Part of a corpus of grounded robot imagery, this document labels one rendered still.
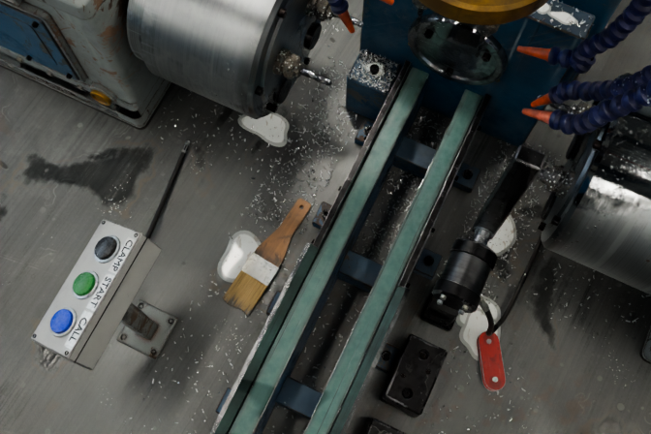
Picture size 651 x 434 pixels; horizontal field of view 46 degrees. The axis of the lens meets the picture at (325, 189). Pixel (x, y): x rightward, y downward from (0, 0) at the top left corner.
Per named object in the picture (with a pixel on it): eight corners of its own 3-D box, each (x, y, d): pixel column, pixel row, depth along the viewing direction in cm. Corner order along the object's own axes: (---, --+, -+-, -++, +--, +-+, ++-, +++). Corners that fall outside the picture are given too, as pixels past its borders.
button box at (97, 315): (124, 233, 102) (101, 215, 98) (164, 248, 98) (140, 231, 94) (54, 352, 97) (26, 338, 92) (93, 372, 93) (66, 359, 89)
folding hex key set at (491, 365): (474, 333, 118) (477, 331, 116) (495, 331, 118) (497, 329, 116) (483, 392, 115) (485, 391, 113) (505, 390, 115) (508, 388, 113)
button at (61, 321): (67, 309, 94) (57, 304, 92) (83, 318, 92) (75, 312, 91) (53, 331, 93) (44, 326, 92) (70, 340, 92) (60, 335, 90)
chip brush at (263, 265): (293, 194, 125) (293, 193, 125) (319, 209, 125) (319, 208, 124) (221, 300, 120) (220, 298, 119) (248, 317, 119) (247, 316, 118)
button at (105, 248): (109, 238, 97) (101, 232, 96) (126, 245, 96) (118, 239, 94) (97, 259, 96) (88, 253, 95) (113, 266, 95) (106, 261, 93)
